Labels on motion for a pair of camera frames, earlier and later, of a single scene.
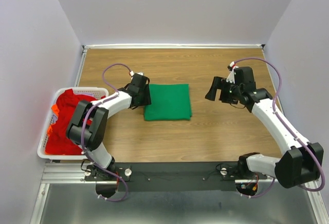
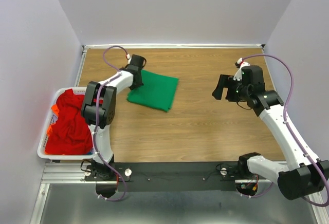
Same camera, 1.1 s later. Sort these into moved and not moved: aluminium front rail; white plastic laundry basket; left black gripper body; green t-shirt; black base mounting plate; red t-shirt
Moved: green t-shirt; left black gripper body
Not moved: black base mounting plate; red t-shirt; aluminium front rail; white plastic laundry basket
